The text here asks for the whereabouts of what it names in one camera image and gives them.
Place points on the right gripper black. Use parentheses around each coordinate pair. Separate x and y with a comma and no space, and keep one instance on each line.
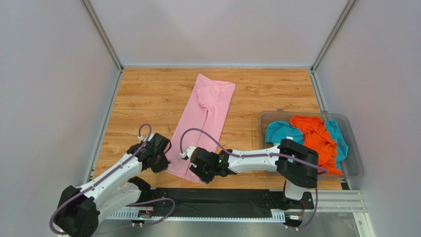
(200,169)

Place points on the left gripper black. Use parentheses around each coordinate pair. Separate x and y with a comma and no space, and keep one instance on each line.
(163,165)

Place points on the pink t shirt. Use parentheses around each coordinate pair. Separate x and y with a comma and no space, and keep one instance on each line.
(206,109)

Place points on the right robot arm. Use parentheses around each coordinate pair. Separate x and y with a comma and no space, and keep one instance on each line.
(297,163)

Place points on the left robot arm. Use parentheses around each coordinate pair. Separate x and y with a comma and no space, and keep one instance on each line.
(98,194)

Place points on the teal t shirt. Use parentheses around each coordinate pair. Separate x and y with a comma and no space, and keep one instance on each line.
(279,130)

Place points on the orange t shirt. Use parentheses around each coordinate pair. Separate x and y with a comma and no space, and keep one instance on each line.
(317,138)

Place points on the clear plastic bin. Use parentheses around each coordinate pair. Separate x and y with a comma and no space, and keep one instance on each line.
(351,167)

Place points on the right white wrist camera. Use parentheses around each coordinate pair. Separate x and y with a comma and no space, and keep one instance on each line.
(190,153)

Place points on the aluminium frame rail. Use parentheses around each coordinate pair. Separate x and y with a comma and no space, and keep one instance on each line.
(343,208)

